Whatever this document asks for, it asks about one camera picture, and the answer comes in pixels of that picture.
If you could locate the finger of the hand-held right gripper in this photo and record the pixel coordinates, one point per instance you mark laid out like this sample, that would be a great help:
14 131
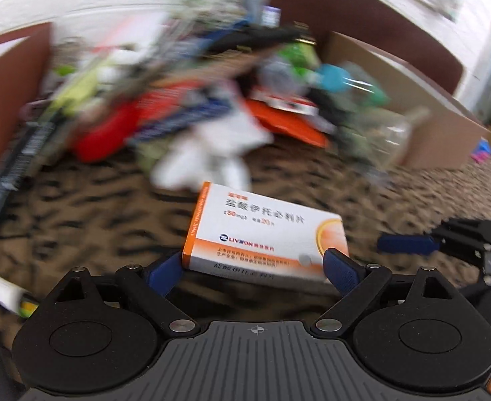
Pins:
404 244

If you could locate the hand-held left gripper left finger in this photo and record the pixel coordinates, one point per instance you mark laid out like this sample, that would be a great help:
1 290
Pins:
162 275

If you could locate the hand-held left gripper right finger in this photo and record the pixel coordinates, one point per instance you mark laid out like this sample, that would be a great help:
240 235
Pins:
345 271

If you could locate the white orange medicine box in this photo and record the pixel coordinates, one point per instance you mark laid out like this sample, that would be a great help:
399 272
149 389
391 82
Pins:
262 229

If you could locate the beige cardboard box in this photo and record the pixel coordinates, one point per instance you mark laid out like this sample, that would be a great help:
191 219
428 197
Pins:
437 133

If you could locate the pink blue small item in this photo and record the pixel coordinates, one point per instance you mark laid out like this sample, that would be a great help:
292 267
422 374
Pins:
481 152

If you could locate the clear plastic round flask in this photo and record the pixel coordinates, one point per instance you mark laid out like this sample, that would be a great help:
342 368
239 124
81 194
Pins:
383 133

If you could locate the white glove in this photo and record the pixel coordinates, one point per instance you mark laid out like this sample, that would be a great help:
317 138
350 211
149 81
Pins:
203 158

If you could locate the blue white tube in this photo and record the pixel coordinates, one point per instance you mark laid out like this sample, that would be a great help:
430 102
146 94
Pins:
174 119

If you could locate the white yellow tube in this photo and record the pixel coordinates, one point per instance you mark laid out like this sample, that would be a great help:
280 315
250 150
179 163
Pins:
3 296

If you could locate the green label plastic bottle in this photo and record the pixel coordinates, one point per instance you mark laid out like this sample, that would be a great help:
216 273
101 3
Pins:
333 77

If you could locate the dark brown wooden board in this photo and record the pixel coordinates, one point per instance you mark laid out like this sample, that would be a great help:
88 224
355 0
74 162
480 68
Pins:
375 21

